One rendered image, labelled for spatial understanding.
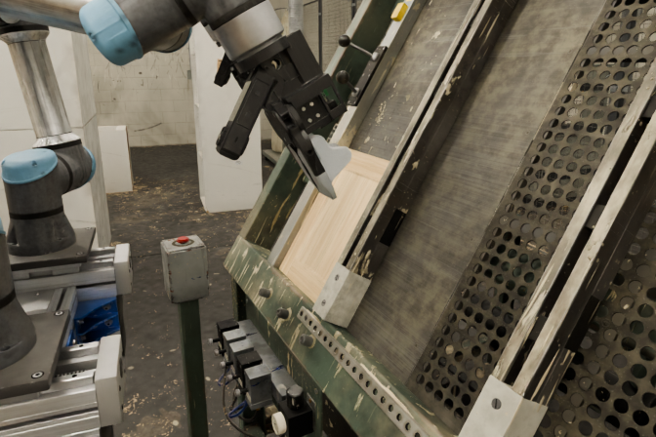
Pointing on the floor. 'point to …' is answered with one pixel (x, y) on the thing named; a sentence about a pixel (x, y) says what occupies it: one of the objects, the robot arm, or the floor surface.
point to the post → (193, 368)
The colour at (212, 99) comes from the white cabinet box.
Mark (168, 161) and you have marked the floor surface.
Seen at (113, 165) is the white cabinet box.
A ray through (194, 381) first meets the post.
